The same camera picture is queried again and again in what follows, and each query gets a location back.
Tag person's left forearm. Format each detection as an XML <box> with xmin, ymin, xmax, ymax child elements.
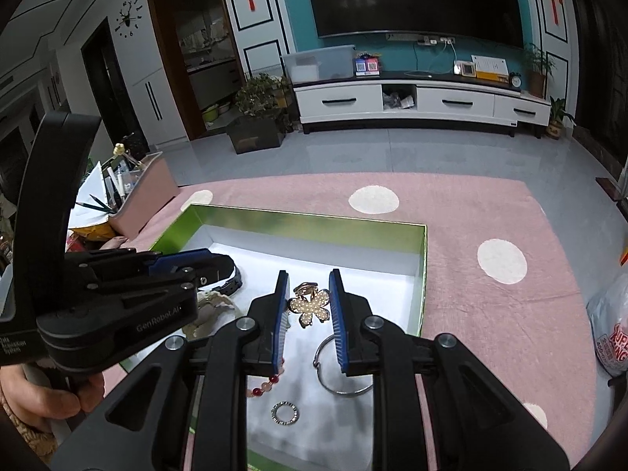
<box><xmin>0</xmin><ymin>414</ymin><xmax>62</xmax><ymax>467</ymax></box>

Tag white television cabinet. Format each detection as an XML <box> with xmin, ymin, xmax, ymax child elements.
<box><xmin>292</xmin><ymin>71</ymin><xmax>553</xmax><ymax>138</ymax></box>

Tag large leafy plant in planter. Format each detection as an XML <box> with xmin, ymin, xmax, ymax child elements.
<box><xmin>226</xmin><ymin>73</ymin><xmax>295</xmax><ymax>155</ymax></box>

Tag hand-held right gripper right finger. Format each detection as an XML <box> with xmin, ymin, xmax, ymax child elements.
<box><xmin>328</xmin><ymin>268</ymin><xmax>572</xmax><ymax>471</ymax></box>

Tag small potted floor plant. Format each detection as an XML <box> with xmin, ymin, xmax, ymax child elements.
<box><xmin>544</xmin><ymin>97</ymin><xmax>575</xmax><ymax>139</ymax></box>

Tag white printed plastic bag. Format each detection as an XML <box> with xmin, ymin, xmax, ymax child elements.
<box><xmin>586</xmin><ymin>270</ymin><xmax>628</xmax><ymax>378</ymax></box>

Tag small rhinestone ring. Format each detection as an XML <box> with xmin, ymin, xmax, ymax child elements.
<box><xmin>271</xmin><ymin>402</ymin><xmax>299</xmax><ymax>425</ymax></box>

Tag black deer wall clock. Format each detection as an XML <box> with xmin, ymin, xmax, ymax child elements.
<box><xmin>115</xmin><ymin>1</ymin><xmax>144</xmax><ymax>37</ymax></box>

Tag potted plant in brown pot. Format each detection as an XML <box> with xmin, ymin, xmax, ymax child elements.
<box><xmin>522</xmin><ymin>43</ymin><xmax>557</xmax><ymax>99</ymax></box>

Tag large black television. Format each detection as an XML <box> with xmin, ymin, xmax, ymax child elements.
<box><xmin>304</xmin><ymin>0</ymin><xmax>523</xmax><ymax>50</ymax></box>

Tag person's left hand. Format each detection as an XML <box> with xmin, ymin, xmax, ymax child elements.
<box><xmin>0</xmin><ymin>363</ymin><xmax>106</xmax><ymax>433</ymax></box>

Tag translucent plastic storage bin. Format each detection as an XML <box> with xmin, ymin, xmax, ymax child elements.
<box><xmin>282</xmin><ymin>45</ymin><xmax>356</xmax><ymax>84</ymax></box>

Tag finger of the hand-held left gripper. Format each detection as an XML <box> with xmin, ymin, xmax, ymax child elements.
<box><xmin>64</xmin><ymin>248</ymin><xmax>213</xmax><ymax>280</ymax></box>
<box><xmin>81</xmin><ymin>254</ymin><xmax>235</xmax><ymax>305</ymax></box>

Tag pink desk organiser box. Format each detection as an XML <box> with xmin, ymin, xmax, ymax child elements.
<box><xmin>105</xmin><ymin>151</ymin><xmax>180</xmax><ymax>236</ymax></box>

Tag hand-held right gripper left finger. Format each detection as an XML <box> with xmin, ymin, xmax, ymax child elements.
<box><xmin>49</xmin><ymin>269</ymin><xmax>291</xmax><ymax>471</ymax></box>

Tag wall power strip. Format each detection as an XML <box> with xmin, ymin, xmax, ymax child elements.
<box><xmin>385</xmin><ymin>32</ymin><xmax>457</xmax><ymax>46</ymax></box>

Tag cream wrist watch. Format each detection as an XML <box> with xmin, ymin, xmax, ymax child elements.
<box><xmin>181</xmin><ymin>288</ymin><xmax>239</xmax><ymax>339</ymax></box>

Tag black wrist watch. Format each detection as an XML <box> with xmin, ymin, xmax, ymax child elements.
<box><xmin>216</xmin><ymin>255</ymin><xmax>245</xmax><ymax>298</ymax></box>

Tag green cardboard box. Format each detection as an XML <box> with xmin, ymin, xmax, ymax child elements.
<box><xmin>120</xmin><ymin>203</ymin><xmax>427</xmax><ymax>471</ymax></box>

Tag yellow and white box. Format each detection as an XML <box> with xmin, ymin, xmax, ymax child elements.
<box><xmin>471</xmin><ymin>55</ymin><xmax>508</xmax><ymax>83</ymax></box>

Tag red and pink bead bracelet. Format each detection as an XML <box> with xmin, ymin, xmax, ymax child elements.
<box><xmin>245</xmin><ymin>359</ymin><xmax>286</xmax><ymax>400</ymax></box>

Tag gold flower hair clip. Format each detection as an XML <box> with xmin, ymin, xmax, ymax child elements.
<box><xmin>287</xmin><ymin>282</ymin><xmax>332</xmax><ymax>329</ymax></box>

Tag silver bangle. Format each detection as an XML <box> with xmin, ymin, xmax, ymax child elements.
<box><xmin>313</xmin><ymin>336</ymin><xmax>376</xmax><ymax>396</ymax></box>

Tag stack of white papers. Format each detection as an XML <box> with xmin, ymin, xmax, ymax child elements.
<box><xmin>73</xmin><ymin>162</ymin><xmax>119</xmax><ymax>229</ymax></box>

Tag pink polka dot tablecloth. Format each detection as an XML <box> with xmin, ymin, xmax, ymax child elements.
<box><xmin>120</xmin><ymin>172</ymin><xmax>599</xmax><ymax>471</ymax></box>

